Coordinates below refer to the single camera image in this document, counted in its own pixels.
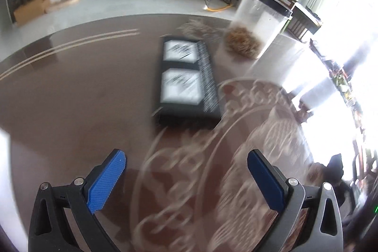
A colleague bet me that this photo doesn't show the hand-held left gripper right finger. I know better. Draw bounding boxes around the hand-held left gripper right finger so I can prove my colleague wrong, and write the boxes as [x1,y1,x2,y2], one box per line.
[247,149,344,252]

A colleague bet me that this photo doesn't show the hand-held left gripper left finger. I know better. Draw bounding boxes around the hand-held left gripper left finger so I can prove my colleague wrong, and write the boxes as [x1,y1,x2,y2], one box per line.
[28,149,127,252]

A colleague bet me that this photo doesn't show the black box with white labels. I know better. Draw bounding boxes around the black box with white labels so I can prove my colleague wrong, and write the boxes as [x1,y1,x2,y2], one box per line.
[152,35,223,130]

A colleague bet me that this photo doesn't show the row of small clutter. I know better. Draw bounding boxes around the row of small clutter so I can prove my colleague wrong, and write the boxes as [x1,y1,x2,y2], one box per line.
[310,39,364,128]

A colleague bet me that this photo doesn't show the clear jar with black lid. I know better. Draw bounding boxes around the clear jar with black lid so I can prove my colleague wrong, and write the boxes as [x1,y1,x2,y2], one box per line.
[223,0,293,60]

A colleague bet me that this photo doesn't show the dark wooden bench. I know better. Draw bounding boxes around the dark wooden bench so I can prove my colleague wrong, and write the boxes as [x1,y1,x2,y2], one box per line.
[257,0,322,41]

